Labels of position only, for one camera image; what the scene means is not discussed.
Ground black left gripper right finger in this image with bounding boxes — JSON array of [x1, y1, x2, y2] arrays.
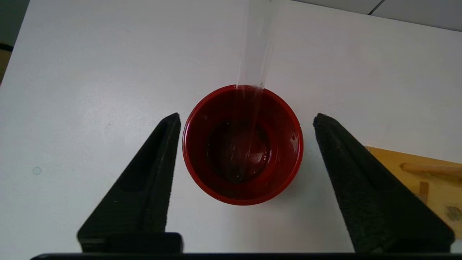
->
[[313, 113, 455, 253]]

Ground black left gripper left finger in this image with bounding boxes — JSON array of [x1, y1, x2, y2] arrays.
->
[[77, 113, 183, 253]]

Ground wooden test tube rack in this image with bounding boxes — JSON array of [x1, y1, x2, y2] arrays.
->
[[365, 146, 462, 239]]

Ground blue pigment glass test tube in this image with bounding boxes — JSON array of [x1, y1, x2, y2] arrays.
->
[[231, 0, 283, 181]]

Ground red plastic cup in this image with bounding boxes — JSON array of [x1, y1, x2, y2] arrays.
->
[[182, 85, 304, 205]]

